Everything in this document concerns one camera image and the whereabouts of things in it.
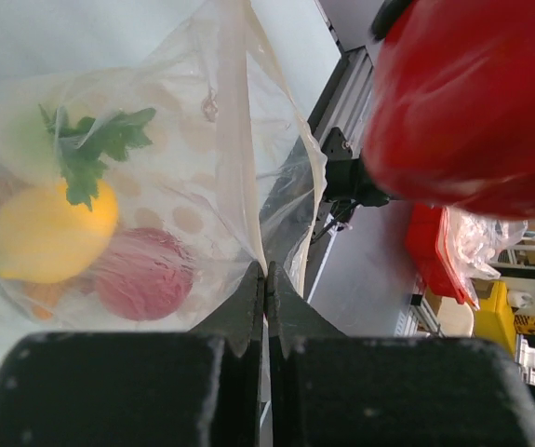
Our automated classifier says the red storage bin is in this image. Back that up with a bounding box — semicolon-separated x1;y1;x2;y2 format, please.
405;203;467;305

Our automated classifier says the green leaf toy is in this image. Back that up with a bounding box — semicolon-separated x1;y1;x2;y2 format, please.
39;106;156;210

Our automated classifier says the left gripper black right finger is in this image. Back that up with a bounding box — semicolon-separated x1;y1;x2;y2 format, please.
266;264;535;446

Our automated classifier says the white radish toy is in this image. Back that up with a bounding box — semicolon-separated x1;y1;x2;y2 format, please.
0;107;60;185

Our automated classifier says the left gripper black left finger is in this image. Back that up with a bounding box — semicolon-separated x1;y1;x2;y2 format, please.
0;263;264;446

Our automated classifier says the clear zip top bag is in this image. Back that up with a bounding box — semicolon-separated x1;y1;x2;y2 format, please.
0;1;326;331

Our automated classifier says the crumpled clear plastic bag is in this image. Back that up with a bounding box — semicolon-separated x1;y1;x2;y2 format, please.
437;208;528;310

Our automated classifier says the red bell pepper toy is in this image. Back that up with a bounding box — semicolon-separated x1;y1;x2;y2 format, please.
361;1;535;219

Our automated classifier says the yellow orange fruit toy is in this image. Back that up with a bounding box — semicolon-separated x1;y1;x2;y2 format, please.
0;181;119;284

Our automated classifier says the yellow container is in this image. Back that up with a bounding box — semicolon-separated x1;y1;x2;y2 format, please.
474;279;535;356

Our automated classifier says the aluminium frame rail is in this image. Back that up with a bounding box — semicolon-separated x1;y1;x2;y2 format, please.
308;47;374;158

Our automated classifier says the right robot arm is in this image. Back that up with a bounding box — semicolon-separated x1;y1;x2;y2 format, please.
312;0;412;243

